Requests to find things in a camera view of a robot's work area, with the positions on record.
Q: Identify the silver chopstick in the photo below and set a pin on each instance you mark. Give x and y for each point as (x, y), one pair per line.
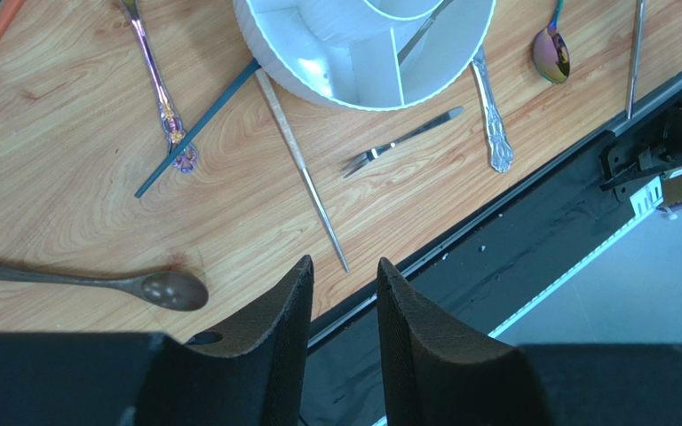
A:
(639, 23)

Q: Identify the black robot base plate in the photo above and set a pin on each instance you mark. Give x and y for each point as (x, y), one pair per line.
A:
(500, 264)

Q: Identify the silver utensils in holder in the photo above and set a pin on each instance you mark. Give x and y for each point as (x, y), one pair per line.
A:
(420, 33)

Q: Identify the iridescent ornate handle utensil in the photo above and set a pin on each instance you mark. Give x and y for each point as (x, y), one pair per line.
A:
(171, 122)

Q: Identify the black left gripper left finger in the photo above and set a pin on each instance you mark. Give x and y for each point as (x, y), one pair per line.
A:
(248, 369)

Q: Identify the white divided utensil holder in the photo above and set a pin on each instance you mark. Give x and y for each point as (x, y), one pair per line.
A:
(344, 53)

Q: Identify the iridescent blue purple spoon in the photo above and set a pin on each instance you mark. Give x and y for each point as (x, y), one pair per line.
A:
(550, 54)

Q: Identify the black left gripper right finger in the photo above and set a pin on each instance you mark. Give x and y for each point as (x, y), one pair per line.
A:
(439, 371)

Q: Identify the small silver fork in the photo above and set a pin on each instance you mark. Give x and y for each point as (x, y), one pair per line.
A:
(370, 155)

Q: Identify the silver table knife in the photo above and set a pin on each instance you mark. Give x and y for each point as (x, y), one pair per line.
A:
(500, 153)

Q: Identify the dark brown wooden spoon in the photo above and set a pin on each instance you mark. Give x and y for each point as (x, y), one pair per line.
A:
(175, 291)

